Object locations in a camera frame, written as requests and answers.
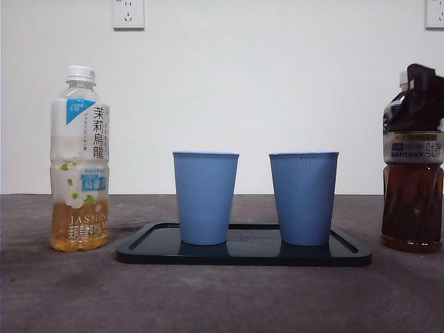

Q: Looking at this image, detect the dark oolong tea bottle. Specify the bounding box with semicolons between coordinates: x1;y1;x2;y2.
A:
380;71;444;254

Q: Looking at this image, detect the blue ribbed plastic cup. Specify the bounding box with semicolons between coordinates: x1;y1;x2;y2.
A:
268;151;340;247
172;151;241;246

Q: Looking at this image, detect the dark rectangular serving tray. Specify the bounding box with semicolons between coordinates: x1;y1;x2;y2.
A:
115;222;373;267

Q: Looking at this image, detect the pale jasmine tea bottle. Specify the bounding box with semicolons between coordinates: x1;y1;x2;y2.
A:
50;65;111;253

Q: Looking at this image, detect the white wall power socket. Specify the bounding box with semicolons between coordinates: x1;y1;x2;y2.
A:
111;0;145;31
425;0;444;31

